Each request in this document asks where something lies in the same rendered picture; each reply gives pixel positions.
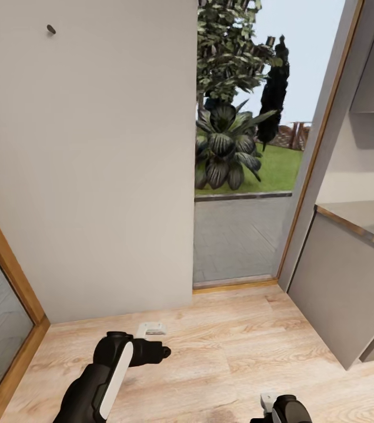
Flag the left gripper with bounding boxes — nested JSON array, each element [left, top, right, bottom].
[[135, 339, 171, 366]]

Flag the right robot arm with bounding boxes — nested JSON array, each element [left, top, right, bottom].
[[250, 392, 312, 423]]

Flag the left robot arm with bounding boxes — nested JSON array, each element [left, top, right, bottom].
[[53, 321, 171, 423]]

